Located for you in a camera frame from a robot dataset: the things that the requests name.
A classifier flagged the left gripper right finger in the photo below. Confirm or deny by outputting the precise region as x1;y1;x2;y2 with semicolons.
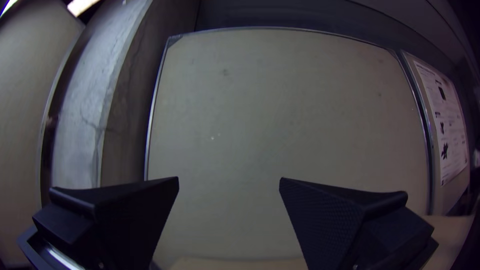
278;176;439;270

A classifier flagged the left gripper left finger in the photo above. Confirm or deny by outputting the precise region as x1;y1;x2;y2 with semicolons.
31;176;181;270

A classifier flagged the white printed poster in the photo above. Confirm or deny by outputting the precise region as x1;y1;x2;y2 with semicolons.
411;61;470;187

